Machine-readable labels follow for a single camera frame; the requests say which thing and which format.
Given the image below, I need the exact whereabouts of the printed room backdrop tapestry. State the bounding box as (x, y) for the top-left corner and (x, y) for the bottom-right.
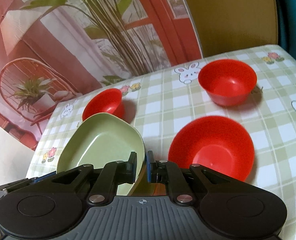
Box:
(0, 0), (202, 150)

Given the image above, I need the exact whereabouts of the green plaid bunny cloth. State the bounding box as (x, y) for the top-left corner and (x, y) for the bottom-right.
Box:
(25, 44), (296, 240)

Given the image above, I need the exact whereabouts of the red plastic bowl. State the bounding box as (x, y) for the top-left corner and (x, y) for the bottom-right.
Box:
(82, 88), (125, 121)
(198, 59), (257, 107)
(168, 115), (255, 181)

